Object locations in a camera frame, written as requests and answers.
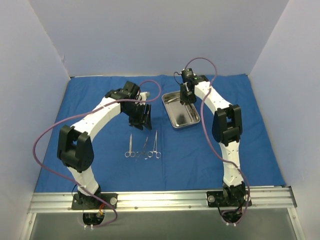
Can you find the steel tweezers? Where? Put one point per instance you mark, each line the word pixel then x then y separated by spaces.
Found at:
pixel 192 112

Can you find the blue surgical drape cloth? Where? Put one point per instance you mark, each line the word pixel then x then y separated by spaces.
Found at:
pixel 189 156

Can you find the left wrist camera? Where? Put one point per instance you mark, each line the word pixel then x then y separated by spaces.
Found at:
pixel 143 96

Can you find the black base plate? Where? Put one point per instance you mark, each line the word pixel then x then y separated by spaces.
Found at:
pixel 226 200
pixel 86 202

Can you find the steel surgical scissors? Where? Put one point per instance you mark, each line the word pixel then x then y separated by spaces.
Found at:
pixel 130 153

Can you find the stainless steel instrument tray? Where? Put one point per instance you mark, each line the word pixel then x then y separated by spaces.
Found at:
pixel 178 114

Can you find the steel forceps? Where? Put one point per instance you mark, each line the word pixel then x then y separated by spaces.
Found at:
pixel 154 152
pixel 143 151

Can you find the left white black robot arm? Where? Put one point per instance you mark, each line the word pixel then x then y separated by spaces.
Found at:
pixel 75 142

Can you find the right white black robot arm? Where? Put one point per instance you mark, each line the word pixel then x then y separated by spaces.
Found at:
pixel 226 128

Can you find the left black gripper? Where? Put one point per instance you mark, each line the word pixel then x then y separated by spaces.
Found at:
pixel 139 117

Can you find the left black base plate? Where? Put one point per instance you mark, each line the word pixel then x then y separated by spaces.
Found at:
pixel 86 202

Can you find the aluminium front rail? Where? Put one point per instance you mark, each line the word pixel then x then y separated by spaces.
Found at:
pixel 149 201

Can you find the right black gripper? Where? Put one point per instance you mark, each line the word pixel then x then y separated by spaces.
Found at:
pixel 187 98

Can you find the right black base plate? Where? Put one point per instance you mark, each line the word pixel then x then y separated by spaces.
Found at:
pixel 226 200

